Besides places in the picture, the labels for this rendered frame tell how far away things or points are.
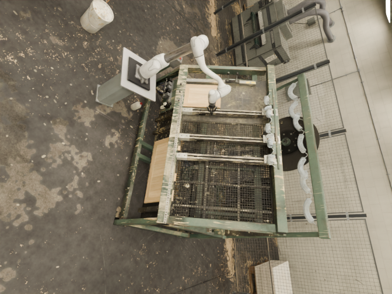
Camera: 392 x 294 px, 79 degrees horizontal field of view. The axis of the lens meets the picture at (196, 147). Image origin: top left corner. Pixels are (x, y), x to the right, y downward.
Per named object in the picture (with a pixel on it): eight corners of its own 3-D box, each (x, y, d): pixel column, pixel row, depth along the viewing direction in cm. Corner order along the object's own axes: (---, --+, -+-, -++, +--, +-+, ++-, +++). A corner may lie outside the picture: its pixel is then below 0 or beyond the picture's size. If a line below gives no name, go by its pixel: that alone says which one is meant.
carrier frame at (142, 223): (144, 86, 390) (182, 65, 342) (195, 123, 485) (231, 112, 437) (112, 224, 294) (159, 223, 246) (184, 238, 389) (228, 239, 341)
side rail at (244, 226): (170, 217, 257) (168, 216, 248) (273, 226, 250) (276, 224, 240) (168, 225, 254) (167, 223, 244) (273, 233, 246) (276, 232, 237)
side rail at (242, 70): (188, 70, 350) (188, 64, 340) (264, 73, 342) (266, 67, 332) (188, 73, 347) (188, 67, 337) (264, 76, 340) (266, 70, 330)
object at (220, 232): (216, 180, 326) (277, 171, 277) (222, 183, 337) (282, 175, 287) (213, 234, 296) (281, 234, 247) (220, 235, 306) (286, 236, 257)
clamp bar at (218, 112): (183, 109, 312) (181, 97, 290) (275, 113, 304) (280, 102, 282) (182, 115, 307) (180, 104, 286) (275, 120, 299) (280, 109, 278)
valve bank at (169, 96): (158, 78, 335) (171, 72, 321) (165, 84, 344) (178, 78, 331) (153, 107, 313) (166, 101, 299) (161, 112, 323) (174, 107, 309)
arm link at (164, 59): (145, 61, 279) (154, 55, 295) (153, 74, 286) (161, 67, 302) (200, 34, 238) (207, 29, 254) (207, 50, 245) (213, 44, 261)
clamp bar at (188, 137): (179, 134, 295) (178, 124, 274) (277, 140, 287) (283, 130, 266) (179, 142, 291) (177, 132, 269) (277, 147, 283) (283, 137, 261)
